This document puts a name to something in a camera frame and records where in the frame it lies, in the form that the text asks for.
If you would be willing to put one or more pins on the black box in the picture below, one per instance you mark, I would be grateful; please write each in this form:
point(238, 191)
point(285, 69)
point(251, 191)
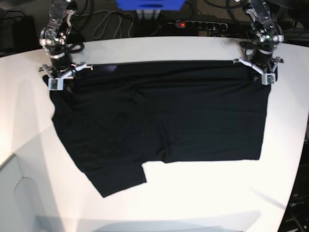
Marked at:
point(24, 33)

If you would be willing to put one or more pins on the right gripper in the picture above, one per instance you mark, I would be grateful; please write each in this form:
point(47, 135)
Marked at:
point(68, 74)

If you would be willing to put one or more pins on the black T-shirt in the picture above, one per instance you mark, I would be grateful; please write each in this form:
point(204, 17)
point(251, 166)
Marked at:
point(120, 117)

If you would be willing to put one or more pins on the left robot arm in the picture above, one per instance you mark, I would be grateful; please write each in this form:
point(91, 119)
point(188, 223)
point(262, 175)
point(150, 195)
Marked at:
point(258, 54)

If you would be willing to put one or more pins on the black power strip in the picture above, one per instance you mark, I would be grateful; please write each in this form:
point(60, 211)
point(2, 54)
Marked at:
point(210, 29)

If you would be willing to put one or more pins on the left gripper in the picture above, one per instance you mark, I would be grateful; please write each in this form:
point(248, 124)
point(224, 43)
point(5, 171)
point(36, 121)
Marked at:
point(259, 68)

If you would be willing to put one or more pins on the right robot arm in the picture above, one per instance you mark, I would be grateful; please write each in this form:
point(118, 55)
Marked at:
point(54, 40)

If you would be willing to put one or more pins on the blue plastic box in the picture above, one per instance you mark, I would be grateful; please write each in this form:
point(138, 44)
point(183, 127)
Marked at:
point(167, 5)

